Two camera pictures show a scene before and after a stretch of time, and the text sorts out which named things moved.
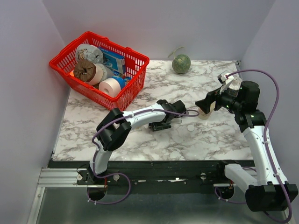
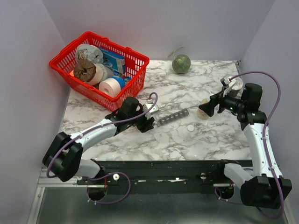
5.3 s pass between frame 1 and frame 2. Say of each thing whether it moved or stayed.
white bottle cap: stayed
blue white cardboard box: stayed
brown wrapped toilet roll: stayed
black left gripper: moved
